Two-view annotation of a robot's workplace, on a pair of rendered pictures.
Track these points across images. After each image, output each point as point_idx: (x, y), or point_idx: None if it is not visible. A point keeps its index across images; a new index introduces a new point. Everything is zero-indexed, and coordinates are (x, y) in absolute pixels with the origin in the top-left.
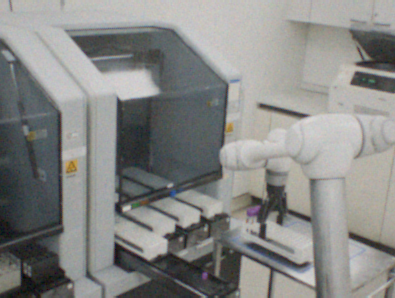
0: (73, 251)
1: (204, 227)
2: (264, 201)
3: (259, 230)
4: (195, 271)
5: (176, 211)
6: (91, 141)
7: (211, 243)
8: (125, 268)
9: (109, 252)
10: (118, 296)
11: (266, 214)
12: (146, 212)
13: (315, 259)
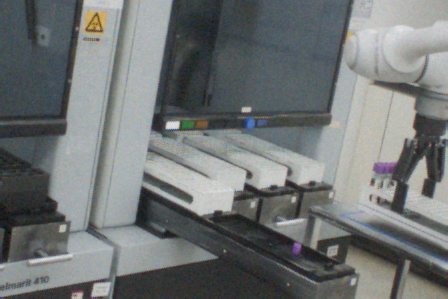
0: (74, 177)
1: (292, 195)
2: (410, 142)
3: (394, 195)
4: (279, 242)
5: (248, 162)
6: None
7: (299, 229)
8: (155, 232)
9: (131, 199)
10: (138, 275)
11: (410, 167)
12: (197, 155)
13: None
